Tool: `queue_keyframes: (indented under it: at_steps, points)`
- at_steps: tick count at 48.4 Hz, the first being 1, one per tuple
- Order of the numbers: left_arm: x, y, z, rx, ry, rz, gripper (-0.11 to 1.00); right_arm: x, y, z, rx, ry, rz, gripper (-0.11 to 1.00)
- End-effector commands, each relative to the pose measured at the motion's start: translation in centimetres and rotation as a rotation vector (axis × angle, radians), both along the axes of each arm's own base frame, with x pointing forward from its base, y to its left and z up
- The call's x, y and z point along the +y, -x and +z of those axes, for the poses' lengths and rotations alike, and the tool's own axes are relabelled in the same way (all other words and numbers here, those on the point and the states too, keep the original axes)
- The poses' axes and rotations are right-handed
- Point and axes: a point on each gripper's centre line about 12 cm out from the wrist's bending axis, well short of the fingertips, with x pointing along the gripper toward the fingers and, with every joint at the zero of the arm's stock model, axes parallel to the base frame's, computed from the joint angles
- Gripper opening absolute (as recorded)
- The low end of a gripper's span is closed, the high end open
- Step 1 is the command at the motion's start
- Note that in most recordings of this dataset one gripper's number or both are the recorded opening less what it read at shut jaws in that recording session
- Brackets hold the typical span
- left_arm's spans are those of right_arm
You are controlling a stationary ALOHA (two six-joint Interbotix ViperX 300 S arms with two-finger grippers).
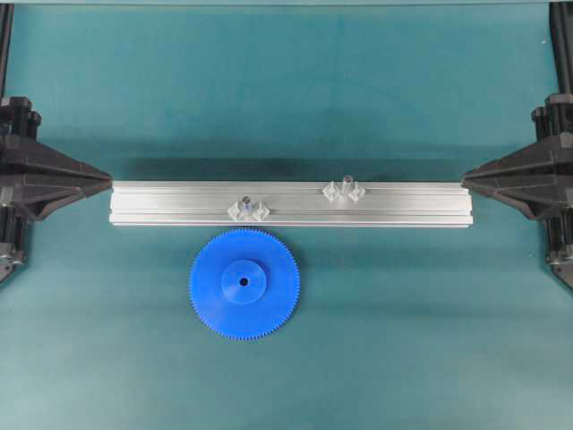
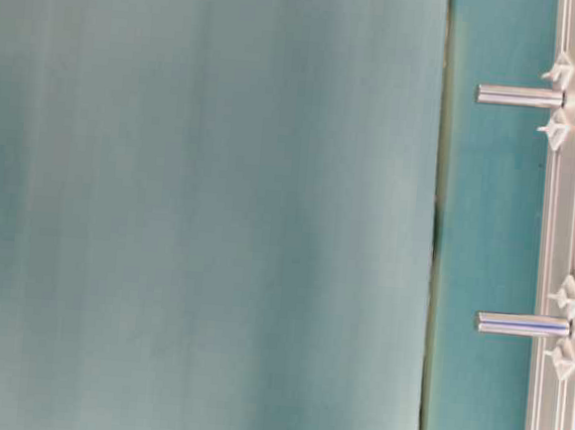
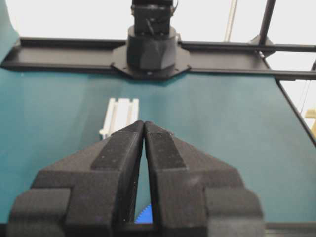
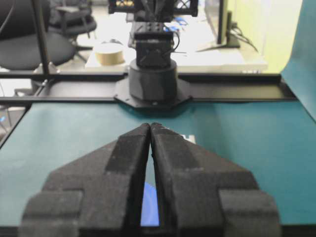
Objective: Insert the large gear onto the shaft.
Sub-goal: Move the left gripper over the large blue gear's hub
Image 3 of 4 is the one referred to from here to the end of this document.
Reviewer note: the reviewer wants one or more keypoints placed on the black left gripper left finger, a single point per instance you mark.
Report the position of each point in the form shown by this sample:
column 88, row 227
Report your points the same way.
column 85, row 194

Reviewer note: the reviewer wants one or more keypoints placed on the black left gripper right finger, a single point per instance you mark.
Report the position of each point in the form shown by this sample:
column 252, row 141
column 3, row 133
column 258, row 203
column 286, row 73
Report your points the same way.
column 194, row 194

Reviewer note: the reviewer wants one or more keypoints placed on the large blue gear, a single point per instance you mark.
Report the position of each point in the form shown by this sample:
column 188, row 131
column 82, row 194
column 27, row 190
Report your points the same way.
column 145, row 216

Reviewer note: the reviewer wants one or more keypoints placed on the silver aluminium extrusion rail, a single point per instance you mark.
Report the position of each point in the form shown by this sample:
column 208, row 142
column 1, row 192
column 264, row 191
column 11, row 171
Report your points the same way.
column 120, row 113

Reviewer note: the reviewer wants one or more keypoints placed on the black frame rail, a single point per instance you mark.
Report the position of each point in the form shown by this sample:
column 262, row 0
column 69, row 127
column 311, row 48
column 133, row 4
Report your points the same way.
column 108, row 56

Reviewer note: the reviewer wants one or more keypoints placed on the black frame upright post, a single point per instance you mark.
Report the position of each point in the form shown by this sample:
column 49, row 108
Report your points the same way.
column 263, row 34

